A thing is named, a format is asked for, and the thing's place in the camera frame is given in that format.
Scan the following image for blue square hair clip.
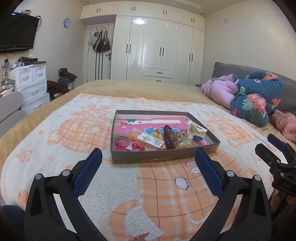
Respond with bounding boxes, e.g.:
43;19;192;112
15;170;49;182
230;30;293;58
193;136;204;142

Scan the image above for sheer dotted bow clip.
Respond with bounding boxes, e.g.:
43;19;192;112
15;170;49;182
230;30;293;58
173;129;193;143

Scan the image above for grey headboard cushion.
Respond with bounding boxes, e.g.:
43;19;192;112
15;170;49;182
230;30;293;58
211;61;296;114

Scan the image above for blue floral quilt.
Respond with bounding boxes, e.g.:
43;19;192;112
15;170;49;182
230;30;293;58
230;71;285;127

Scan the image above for dark clothes pile on stool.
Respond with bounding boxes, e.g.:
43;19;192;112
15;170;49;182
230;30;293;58
58;68;77;84

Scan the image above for grey chair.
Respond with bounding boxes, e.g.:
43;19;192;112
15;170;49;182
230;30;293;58
0;91;26;137

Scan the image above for white plastic drawer cabinet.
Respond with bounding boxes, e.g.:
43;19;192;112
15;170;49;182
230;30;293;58
9;63;50;115

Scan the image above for purple wall clock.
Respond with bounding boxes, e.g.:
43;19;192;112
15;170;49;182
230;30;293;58
63;18;71;28

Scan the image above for white room door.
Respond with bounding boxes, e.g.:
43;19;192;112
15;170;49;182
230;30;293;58
82;22;116;84

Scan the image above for bags hanging on door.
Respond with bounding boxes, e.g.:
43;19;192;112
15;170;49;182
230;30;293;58
88;30;111;53

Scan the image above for person's right hand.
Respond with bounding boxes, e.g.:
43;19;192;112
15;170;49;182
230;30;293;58
270;189;295;210

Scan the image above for pink fuzzy hair clip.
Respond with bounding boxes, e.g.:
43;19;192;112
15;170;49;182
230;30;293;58
113;134;130;147

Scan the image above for black wall television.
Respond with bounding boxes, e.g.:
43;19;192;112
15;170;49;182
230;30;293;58
0;13;40;54

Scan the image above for clear yellowish flower clip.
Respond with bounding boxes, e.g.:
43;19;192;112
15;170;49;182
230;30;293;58
177;139;198;149

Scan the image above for brown cardboard tray box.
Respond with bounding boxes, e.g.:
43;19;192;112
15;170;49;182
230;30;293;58
110;110;220;164

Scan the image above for maroon oval hair clip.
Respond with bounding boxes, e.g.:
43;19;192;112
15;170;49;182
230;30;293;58
163;125;179;150

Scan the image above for white claw hair clip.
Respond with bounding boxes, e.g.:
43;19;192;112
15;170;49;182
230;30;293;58
186;120;208;138

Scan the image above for tan bed cover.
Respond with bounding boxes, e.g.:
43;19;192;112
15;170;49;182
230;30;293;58
0;79;296;174

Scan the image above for white built-in wardrobe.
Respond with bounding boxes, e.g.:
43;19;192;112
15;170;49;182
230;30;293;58
80;1;205;86

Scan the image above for yellow hair ties bag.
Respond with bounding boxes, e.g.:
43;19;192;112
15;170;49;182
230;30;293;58
129;129;142;142

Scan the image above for pink knitted blanket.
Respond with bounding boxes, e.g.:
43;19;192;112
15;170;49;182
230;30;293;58
271;109;296;143

